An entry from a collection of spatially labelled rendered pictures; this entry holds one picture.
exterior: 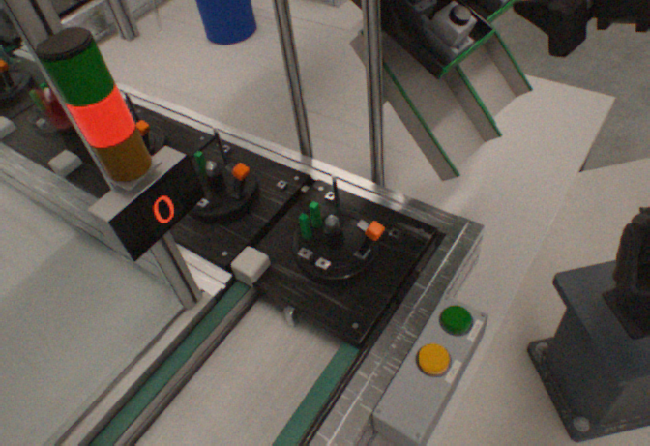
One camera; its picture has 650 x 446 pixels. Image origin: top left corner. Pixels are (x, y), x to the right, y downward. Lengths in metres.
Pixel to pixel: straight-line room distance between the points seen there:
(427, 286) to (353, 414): 0.22
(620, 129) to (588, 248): 1.73
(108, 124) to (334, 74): 0.93
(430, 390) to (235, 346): 0.30
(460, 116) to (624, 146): 1.73
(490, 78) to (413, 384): 0.60
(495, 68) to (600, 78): 1.96
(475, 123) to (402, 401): 0.50
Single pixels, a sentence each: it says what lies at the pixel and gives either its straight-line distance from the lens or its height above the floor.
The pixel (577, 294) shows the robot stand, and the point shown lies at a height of 1.06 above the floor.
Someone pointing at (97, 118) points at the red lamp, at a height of 1.35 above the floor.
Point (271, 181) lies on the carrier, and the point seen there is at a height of 0.97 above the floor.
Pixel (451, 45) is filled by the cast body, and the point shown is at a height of 1.23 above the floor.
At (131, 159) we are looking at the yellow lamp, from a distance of 0.58.
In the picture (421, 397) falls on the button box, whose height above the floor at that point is 0.96.
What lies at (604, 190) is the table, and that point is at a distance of 1.13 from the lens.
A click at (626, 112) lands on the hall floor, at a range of 2.82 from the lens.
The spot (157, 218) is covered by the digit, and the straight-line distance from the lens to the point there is 0.63.
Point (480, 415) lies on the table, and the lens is 0.83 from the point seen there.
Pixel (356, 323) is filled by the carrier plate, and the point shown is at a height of 0.97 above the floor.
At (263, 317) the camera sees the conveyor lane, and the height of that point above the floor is 0.92.
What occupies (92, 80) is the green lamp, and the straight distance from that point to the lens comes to 0.53.
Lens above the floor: 1.63
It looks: 47 degrees down
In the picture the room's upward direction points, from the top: 9 degrees counter-clockwise
